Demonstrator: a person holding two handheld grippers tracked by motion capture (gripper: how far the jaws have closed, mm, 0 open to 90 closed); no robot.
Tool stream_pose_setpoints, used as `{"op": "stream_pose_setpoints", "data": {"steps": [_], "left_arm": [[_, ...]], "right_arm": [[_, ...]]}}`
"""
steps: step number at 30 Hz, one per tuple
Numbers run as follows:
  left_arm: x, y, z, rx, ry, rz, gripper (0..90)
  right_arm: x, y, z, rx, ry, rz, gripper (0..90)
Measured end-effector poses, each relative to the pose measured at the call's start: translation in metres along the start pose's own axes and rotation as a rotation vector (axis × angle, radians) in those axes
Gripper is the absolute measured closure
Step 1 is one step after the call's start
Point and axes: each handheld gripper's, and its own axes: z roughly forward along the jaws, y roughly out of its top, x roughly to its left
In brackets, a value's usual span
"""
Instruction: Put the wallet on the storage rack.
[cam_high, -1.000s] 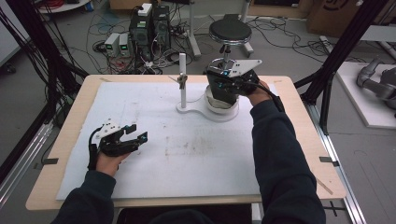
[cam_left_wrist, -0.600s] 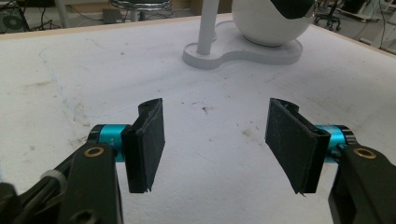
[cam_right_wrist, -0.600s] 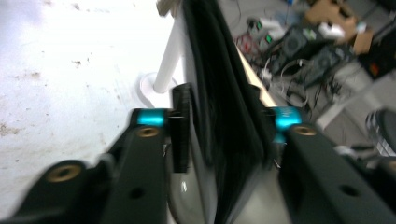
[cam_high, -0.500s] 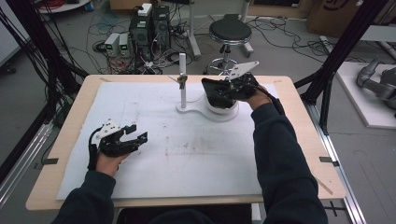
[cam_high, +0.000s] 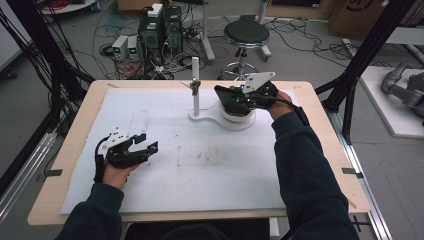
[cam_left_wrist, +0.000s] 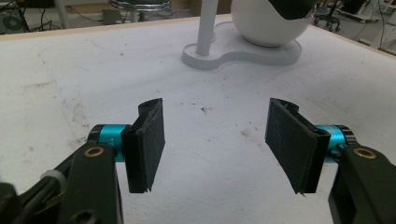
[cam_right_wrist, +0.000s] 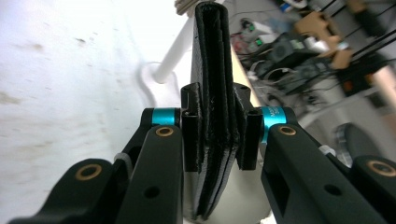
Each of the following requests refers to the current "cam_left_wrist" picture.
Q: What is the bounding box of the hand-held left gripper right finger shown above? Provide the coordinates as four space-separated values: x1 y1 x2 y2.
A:
264 97 357 196

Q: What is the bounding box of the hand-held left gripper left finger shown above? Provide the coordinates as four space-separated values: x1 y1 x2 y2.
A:
88 97 166 194

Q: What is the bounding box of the white bowl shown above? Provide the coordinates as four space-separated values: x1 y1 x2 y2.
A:
230 0 319 49

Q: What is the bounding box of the white table mat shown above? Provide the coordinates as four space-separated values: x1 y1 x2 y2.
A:
0 13 396 224

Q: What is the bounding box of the black wheeled chair base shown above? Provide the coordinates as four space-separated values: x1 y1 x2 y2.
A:
312 7 343 33

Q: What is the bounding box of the white table leg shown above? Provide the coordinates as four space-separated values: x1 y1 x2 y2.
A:
53 0 72 30

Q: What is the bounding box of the white stand with post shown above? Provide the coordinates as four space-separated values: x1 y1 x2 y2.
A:
180 0 303 71

